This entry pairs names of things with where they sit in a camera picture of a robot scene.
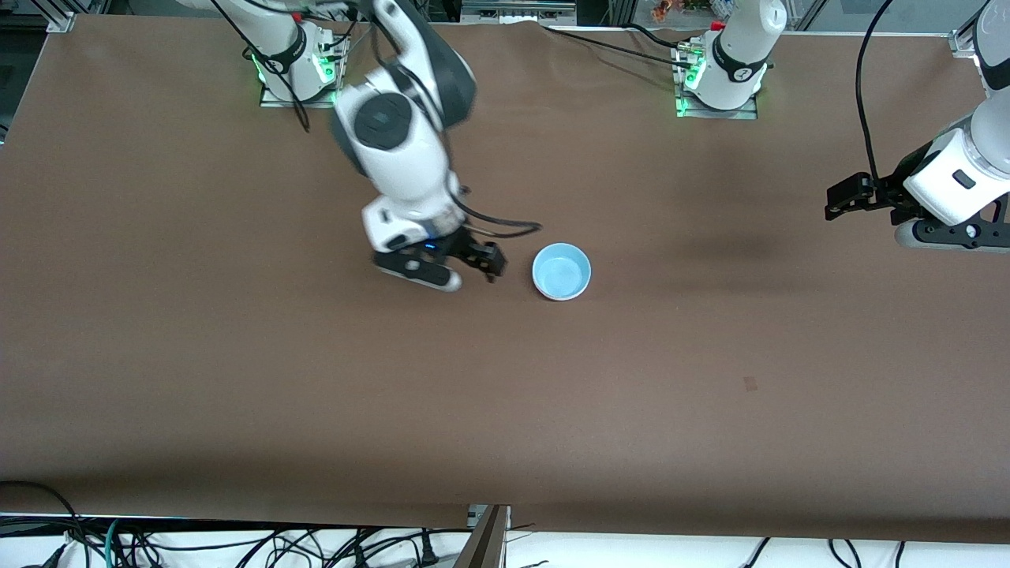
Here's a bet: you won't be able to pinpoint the blue bowl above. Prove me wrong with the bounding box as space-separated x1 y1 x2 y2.
532 242 593 302

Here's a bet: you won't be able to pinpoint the brown table cloth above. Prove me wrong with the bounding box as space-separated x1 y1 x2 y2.
0 14 1010 545

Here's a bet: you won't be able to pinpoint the colourful background objects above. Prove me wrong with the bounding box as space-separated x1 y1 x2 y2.
651 0 735 22

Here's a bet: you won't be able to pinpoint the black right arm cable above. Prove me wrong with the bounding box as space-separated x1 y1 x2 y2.
225 0 544 239

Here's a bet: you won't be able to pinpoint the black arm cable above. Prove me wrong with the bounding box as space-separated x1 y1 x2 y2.
225 0 544 239
855 0 898 189

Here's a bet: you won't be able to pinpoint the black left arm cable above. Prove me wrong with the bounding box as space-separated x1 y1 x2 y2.
855 0 898 189

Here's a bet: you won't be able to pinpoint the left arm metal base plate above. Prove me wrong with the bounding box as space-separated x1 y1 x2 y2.
675 39 760 121

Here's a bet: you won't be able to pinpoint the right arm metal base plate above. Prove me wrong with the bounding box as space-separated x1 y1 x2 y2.
259 35 348 109

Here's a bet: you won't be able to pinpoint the black cable on cloth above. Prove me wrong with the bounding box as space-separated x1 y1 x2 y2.
623 22 695 50
544 27 683 64

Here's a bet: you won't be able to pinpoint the aluminium frame rail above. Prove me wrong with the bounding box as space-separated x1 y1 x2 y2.
460 0 578 26

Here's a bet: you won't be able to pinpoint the aluminium post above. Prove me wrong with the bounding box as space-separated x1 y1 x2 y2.
454 505 511 568

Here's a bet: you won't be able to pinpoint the black floor cable bundle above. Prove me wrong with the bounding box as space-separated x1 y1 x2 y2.
79 525 466 568

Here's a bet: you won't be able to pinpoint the teal cable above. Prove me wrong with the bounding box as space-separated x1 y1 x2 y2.
104 517 131 568

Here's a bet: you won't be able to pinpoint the black looped floor cable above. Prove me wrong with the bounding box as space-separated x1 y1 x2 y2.
0 480 84 568

